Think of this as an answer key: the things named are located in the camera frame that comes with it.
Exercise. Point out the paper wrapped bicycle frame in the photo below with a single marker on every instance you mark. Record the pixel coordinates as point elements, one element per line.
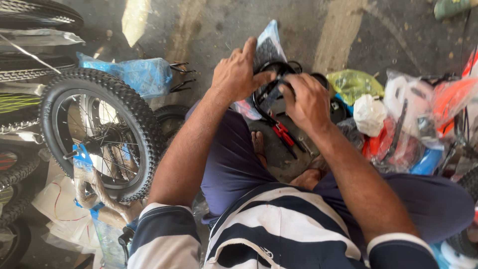
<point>84,183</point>

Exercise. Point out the clear plastic wrapping sheet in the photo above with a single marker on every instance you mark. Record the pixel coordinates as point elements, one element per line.
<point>37,37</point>

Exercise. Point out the person's left hand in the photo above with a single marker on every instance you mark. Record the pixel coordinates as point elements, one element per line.
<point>233,78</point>

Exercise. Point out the small metal wrench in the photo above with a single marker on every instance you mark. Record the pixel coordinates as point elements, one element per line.
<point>304,144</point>

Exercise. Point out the green shoe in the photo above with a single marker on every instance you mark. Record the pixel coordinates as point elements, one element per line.
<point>450,8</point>

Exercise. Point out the black pedal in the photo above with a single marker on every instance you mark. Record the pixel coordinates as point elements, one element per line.
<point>338,112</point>

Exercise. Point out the white plastic sheets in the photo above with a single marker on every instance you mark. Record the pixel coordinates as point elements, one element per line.
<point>63,209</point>

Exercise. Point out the blue plastic wrapped saddle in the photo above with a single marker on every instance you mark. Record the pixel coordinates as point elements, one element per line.
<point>142,76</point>

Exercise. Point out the knobby tyre bicycle wheel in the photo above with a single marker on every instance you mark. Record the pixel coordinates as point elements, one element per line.
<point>142,112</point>

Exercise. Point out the small black training wheel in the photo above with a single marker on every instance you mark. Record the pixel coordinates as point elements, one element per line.
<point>170,112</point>

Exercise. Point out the black metal bicycle part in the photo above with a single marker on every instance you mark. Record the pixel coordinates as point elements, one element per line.
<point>266,98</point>

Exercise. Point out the bag with red parts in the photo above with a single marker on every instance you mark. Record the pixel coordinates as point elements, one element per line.
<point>388,147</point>

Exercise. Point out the clear bluish plastic bag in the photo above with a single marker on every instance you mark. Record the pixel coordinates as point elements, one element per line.
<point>108,239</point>

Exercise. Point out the navy blue shorts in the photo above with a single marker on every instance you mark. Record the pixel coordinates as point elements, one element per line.
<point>227,160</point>

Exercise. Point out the stack of bicycle wheels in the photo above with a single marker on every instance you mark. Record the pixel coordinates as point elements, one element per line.
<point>37,15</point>

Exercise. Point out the navy white striped shirt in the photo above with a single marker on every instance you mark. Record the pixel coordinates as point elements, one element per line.
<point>269,224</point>

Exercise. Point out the person's right hand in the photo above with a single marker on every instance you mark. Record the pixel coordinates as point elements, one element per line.
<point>310,104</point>

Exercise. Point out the yellow green plastic bag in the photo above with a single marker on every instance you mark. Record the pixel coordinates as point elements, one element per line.
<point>354,86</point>

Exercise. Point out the person's bare foot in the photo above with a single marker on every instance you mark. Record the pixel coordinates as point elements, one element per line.
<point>308,177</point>
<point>258,145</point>

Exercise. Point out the clear bag with orange parts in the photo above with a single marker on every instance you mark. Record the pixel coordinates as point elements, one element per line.
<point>448,97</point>

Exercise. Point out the blue plastic bicycle part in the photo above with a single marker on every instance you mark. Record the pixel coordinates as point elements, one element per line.
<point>427,162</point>

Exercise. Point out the clear plastic bag blue edge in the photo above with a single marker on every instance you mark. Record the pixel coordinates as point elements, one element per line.
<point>269,45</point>

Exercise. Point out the white crumpled plastic bag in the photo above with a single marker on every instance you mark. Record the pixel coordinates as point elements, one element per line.
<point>369,114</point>

